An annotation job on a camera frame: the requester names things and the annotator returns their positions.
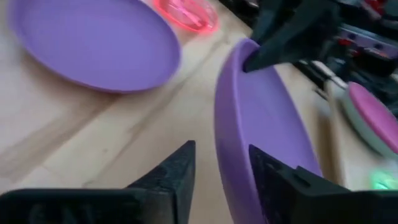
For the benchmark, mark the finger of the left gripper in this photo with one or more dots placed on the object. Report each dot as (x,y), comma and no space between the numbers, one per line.
(276,15)
(295,43)

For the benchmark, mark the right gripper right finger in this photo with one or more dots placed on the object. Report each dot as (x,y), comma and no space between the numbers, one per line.
(311,202)

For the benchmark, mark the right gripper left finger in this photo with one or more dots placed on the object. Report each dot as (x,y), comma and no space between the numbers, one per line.
(155,202)

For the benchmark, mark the purple plate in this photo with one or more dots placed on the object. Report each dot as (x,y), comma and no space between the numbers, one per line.
(93,40)
(264,118)

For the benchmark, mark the clear pink plate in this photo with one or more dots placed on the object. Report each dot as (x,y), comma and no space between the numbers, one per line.
(189,15)

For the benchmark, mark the mint green plate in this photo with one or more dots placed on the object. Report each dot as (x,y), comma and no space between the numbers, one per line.
(360,130)

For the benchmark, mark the magenta plate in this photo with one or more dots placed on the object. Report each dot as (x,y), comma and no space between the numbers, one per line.
(376,115)

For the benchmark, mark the black rig frame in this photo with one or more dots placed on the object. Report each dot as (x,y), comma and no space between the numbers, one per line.
(239,11)

